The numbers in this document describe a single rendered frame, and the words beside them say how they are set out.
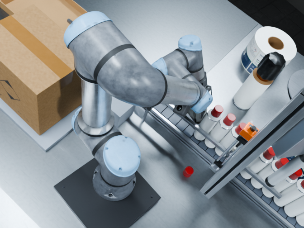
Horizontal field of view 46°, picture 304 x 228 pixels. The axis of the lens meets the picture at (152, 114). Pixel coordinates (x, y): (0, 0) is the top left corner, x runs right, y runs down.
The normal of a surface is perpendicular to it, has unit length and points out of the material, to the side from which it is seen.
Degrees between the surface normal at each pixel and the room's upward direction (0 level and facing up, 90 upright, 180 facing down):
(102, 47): 29
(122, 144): 6
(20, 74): 0
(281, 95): 0
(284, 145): 90
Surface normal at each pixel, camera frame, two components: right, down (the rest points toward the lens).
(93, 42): -0.32, -0.12
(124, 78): 0.09, 0.30
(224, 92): 0.23, -0.51
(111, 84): -0.35, 0.61
